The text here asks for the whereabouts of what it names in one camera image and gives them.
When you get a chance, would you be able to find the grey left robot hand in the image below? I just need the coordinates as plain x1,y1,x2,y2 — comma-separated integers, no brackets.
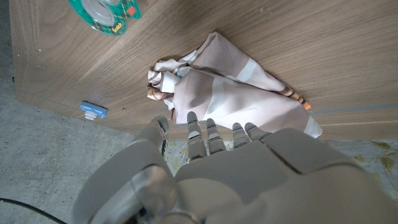
71,111,398,224

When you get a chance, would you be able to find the beige orange patterned cloth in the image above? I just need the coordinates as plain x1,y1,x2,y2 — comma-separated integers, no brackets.
146,30,323,139

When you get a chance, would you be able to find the grey marking tape outline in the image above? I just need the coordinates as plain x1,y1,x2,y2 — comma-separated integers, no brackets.
310,103,398,115

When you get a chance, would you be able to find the green plaid tape dispenser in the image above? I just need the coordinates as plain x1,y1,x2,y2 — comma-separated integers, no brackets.
68,0,142,37

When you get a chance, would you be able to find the small blue toy camera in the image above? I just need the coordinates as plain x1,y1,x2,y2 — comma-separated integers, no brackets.
80,100,109,121

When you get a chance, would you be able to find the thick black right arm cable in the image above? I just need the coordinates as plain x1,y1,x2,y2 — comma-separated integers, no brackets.
0,197,68,224

